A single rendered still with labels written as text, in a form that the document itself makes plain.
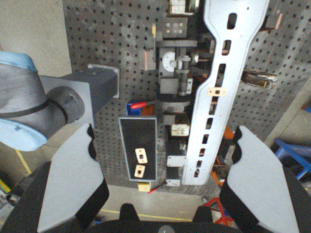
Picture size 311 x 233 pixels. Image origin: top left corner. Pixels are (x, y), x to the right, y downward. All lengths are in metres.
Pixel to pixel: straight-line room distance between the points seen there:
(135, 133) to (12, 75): 0.36
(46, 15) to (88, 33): 1.09
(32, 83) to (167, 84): 0.36
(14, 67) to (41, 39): 1.67
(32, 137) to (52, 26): 1.64
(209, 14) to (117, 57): 0.56
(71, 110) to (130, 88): 0.48
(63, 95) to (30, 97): 0.14
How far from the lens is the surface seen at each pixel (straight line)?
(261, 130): 1.33
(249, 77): 0.66
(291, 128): 2.74
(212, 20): 0.58
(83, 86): 0.54
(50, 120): 0.47
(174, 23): 0.43
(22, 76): 0.42
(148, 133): 0.48
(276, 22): 0.70
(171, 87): 0.40
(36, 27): 2.09
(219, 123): 0.71
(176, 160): 0.66
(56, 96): 0.54
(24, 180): 3.16
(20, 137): 0.45
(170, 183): 0.91
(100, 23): 0.92
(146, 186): 0.75
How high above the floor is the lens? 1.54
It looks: 61 degrees down
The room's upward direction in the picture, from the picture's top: 175 degrees counter-clockwise
